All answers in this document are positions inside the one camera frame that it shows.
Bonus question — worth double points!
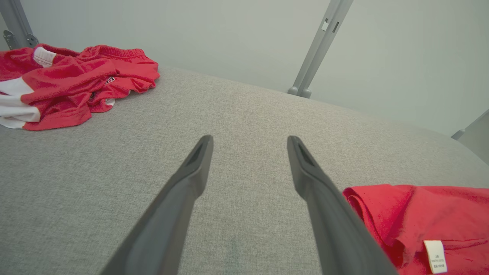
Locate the frosted partition panel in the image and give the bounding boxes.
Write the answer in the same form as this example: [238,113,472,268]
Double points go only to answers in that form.
[19,0,334,94]
[306,0,489,136]

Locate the red shorts with white stripe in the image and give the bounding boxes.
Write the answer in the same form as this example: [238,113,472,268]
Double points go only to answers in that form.
[0,43,160,131]

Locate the grey metal partition post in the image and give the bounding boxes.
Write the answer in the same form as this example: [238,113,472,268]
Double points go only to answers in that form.
[298,0,354,99]
[287,0,342,95]
[451,109,489,165]

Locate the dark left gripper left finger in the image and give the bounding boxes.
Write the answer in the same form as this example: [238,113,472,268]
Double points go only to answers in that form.
[100,134,214,275]

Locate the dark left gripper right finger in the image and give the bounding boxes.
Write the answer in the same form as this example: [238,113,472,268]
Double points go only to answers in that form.
[287,136,398,275]

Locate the red shirt with white sleeves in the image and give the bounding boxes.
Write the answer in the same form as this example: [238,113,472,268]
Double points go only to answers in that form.
[343,184,489,275]

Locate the grey partition post with brackets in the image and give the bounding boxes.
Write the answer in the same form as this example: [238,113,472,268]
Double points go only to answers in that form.
[0,0,39,50]

